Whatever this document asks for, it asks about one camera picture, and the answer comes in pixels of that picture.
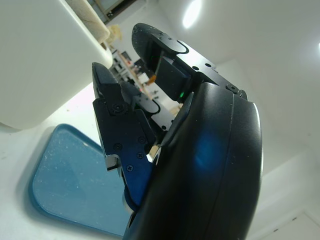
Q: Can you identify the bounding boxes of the teal plastic tray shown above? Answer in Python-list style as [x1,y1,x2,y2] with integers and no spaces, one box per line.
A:
[23,123,133,237]

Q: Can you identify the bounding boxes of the white two-slot toaster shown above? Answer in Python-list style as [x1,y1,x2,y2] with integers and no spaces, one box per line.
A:
[0,0,113,130]

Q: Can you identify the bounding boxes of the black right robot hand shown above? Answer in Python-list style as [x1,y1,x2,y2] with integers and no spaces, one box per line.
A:
[91,22,265,240]

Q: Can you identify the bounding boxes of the white bread slice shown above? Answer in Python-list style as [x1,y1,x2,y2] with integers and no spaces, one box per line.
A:
[66,0,111,45]

